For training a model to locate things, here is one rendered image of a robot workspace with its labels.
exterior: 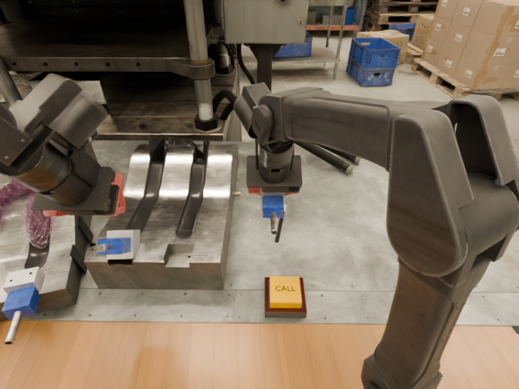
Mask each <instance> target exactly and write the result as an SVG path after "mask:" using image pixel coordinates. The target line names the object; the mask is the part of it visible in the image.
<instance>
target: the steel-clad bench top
mask: <svg viewBox="0 0 519 389"><path fill-rule="evenodd" d="M148 141H149V140H94V141H93V142H91V145H92V148H93V151H94V153H95V155H96V157H97V161H98V163H99V164H100V166H101V167H111V168H112V169H113V170H114V171H115V172H116V174H122V175H123V176H124V181H123V193H124V189H125V186H126V183H127V176H128V171H129V167H130V163H131V158H132V155H133V153H134V151H135V149H136V148H137V147H138V145H139V144H149V142H148ZM210 144H238V150H239V164H238V171H237V178H236V190H235V191H236V192H240V196H235V197H234V204H233V210H232V223H231V230H230V236H229V249H228V256H227V263H226V275H225V282H224V289H223V290H188V289H98V287H97V284H96V283H95V282H94V280H93V277H92V276H91V274H90V272H89V270H88V269H87V271H86V273H84V271H83V270H82V274H81V279H80V287H79V291H78V296H77V300H76V304H75V305H72V306H65V307H62V308H59V309H54V310H49V311H45V312H41V313H36V314H32V315H29V316H23V317H22V318H21V321H88V322H160V323H232V322H233V323H302V324H375V325H386V323H387V320H388V315H389V311H390V309H391V305H392V300H393V296H394V294H395V288H396V284H397V279H398V274H399V263H398V260H397V259H398V255H397V254H396V252H395V250H394V249H393V247H392V246H391V245H390V241H389V240H388V236H387V231H386V212H387V200H388V178H389V173H388V172H387V171H386V170H385V169H384V168H383V167H381V166H379V165H377V164H374V163H372V162H370V161H367V160H365V159H363V158H361V159H360V161H359V162H358V163H357V164H356V163H353V162H351V161H349V160H347V159H345V158H343V157H341V156H339V155H336V154H334V153H332V152H330V151H328V150H326V149H324V148H322V149H324V150H326V151H327V152H329V153H331V154H333V155H334V156H336V157H338V158H340V159H342V160H343V161H345V162H347V163H348V164H350V165H351V166H353V169H352V170H351V172H350V174H346V173H344V172H343V171H341V170H339V169H337V168H336V167H334V166H332V165H331V164H329V163H328V162H326V161H324V160H322V159H320V158H319V157H317V156H315V155H314V154H312V153H311V152H309V151H306V150H305V149H303V148H302V147H300V146H298V145H297V144H294V155H300V157H301V168H302V180H303V184H302V187H301V188H300V192H299V194H288V195H285V198H284V204H285V205H287V206H286V210H285V214H284V218H283V224H282V228H281V233H280V240H279V242H275V238H276V234H275V235H274V234H272V233H271V221H270V218H263V211H261V195H257V194H249V192H248V188H247V187H246V158H247V156H249V155H256V142H255V141H210ZM271 276H298V277H302V278H303V279H304V292H305V299H306V305H307V317H306V318H266V317H265V299H264V282H265V277H271ZM235 294H236V298H235ZM234 303H235V307H234ZM233 313H234V316H233ZM455 326H519V282H518V281H517V280H516V279H515V277H514V276H513V274H512V273H511V271H510V270H509V269H508V268H507V267H506V265H505V264H504V262H503V261H502V260H501V259H498V260H497V261H496V262H490V264H489V266H488V268H487V271H486V272H485V274H484V275H483V278H482V279H481V280H480V281H479V283H478V284H477V285H476V287H475V288H474V289H473V290H472V292H471V294H470V295H469V297H468V299H467V301H466V304H465V305H464V307H463V309H462V312H461V314H460V316H459V318H458V320H457V322H456V325H455Z"/></svg>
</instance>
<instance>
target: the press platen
mask: <svg viewBox="0 0 519 389"><path fill-rule="evenodd" d="M205 36H206V44H207V48H208V47H209V45H210V44H223V45H224V46H225V47H226V49H227V51H228V53H229V55H230V56H231V58H233V59H237V51H236V46H235V45H234V44H225V33H224V30H222V23H216V22H215V20H205ZM218 39H221V40H218ZM223 40H224V41H223ZM229 46H230V48H231V49H230V48H229ZM231 50H232V51H231ZM0 55H1V57H2V59H3V61H4V63H5V65H6V67H7V69H8V71H125V72H172V73H177V74H179V75H183V76H187V77H189V78H190V79H194V80H207V79H211V78H212V77H213V76H214V75H215V61H214V60H213V59H211V58H209V57H208V59H207V60H206V61H201V62H196V61H192V60H191V56H190V49H189V44H188V33H187V26H186V21H185V20H95V19H19V20H15V21H11V22H10V21H8V20H7V22H0Z"/></svg>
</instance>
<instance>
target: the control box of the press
mask: <svg viewBox="0 0 519 389"><path fill-rule="evenodd" d="M308 2H309V0H222V9H223V16H221V18H222V30H224V33H225V44H237V59H238V62H239V65H240V67H241V69H242V70H243V72H244V73H245V74H246V76H247V78H248V79H249V81H250V83H251V85H252V84H255V81H254V79H253V77H252V76H251V74H250V73H249V71H248V69H247V68H246V67H245V65H244V63H243V59H242V52H241V50H242V44H244V46H246V47H249V48H250V50H251V51H252V53H253V55H254V56H255V57H256V59H257V83H265V84H266V86H267V87H268V89H269V90H270V92H271V91H272V60H273V58H274V56H275V55H276V54H277V52H278V51H279V49H280V47H283V46H285V45H286V44H304V43H305V38H306V28H307V11H308Z"/></svg>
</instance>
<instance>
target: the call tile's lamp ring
mask: <svg viewBox="0 0 519 389"><path fill-rule="evenodd" d="M299 278H300V291H301V299H302V306H303V309H269V280H270V278H269V277H265V312H289V313H306V312H307V308H306V301H305V295H304V282H303V278H302V277H299Z"/></svg>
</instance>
